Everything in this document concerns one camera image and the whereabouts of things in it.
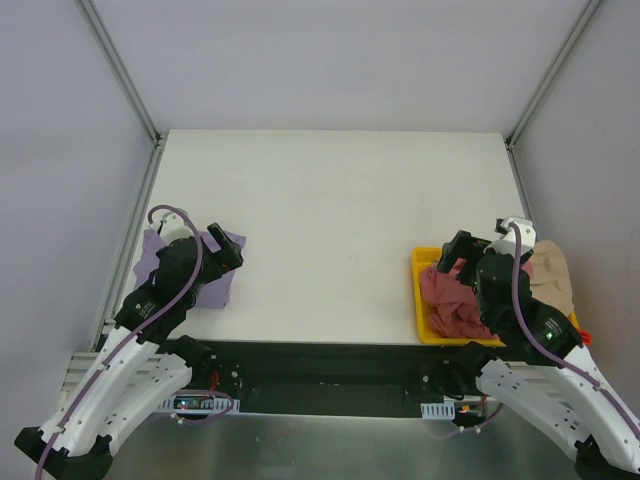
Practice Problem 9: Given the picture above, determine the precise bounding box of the pink red t shirt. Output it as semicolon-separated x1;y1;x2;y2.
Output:
419;262;499;340

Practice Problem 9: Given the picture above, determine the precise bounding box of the right white cable duct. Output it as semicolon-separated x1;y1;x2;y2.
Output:
420;401;456;421

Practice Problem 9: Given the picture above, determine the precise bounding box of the aluminium frame post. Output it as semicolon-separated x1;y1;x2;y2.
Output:
505;0;604;152
75;0;162;146

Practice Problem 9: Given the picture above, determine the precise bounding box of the folded lavender t shirt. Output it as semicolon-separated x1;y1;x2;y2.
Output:
134;229;246;310

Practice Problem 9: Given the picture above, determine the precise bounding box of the yellow plastic tray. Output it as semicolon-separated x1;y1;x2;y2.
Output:
411;240;579;347

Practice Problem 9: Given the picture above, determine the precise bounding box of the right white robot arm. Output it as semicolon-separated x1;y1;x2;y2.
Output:
437;223;639;479

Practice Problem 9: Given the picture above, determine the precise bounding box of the orange t shirt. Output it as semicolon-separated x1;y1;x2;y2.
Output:
577;328;592;346

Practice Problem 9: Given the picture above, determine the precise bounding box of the aluminium front frame rail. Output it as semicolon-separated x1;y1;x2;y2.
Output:
59;349;191;401

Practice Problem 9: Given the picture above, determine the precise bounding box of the right aluminium frame post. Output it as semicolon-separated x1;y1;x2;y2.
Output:
505;0;604;152

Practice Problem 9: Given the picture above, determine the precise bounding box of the white cable duct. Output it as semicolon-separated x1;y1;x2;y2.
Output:
155;394;240;415
420;401;456;421

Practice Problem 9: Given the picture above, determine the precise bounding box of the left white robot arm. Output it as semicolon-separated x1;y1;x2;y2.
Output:
14;223;243;479

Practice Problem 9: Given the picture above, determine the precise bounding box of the left white cable duct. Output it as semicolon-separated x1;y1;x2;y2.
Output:
155;394;240;415

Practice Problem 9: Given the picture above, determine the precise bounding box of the beige t shirt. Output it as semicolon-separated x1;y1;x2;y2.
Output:
524;240;574;316

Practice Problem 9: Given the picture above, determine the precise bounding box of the left aluminium frame post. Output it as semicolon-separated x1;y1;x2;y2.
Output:
75;0;162;146

